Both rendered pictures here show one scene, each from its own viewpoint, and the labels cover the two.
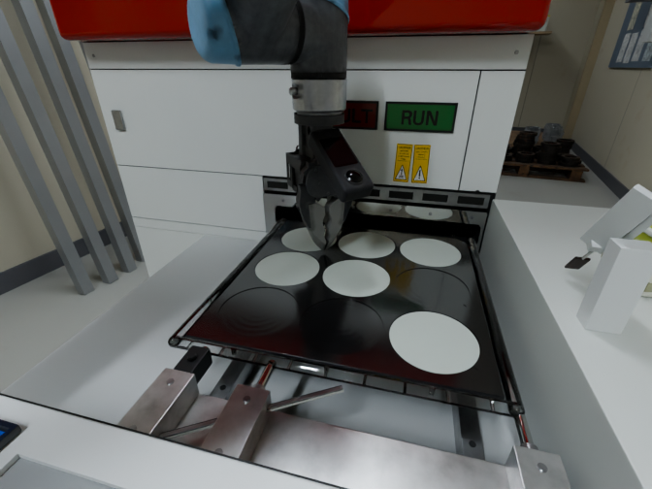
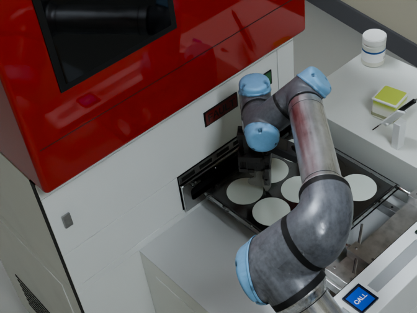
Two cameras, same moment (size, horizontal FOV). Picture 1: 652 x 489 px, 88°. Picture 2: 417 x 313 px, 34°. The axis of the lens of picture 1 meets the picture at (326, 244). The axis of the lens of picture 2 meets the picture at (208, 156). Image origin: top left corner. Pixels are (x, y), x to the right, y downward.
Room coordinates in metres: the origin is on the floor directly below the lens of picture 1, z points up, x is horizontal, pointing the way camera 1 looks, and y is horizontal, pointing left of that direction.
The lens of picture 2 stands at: (-0.20, 1.08, 2.24)
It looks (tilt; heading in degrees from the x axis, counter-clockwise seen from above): 43 degrees down; 309
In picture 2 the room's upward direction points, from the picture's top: 8 degrees counter-clockwise
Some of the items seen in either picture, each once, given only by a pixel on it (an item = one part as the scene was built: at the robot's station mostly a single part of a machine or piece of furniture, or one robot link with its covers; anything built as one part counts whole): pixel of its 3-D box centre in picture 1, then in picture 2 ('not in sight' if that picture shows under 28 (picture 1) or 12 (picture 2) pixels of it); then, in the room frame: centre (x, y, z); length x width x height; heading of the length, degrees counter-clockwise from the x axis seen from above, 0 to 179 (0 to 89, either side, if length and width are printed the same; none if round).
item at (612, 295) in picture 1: (617, 253); (394, 124); (0.26, -0.26, 1.03); 0.06 x 0.04 x 0.13; 166
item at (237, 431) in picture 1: (235, 434); (363, 256); (0.18, 0.08, 0.89); 0.08 x 0.03 x 0.03; 166
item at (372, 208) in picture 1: (366, 222); (241, 157); (0.63, -0.08, 0.89); 0.44 x 0.02 x 0.10; 76
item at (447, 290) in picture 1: (355, 277); (299, 189); (0.43, -0.04, 0.90); 0.34 x 0.34 x 0.01; 76
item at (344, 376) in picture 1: (326, 372); (352, 225); (0.25, 0.00, 0.90); 0.38 x 0.01 x 0.01; 76
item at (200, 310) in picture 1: (244, 264); (252, 228); (0.47, 0.13, 0.90); 0.37 x 0.01 x 0.01; 166
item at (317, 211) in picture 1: (310, 221); (259, 181); (0.51, 0.03, 0.95); 0.06 x 0.03 x 0.09; 27
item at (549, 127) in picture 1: (529, 135); not in sight; (5.63, -3.25, 0.20); 1.33 x 0.92 x 0.39; 157
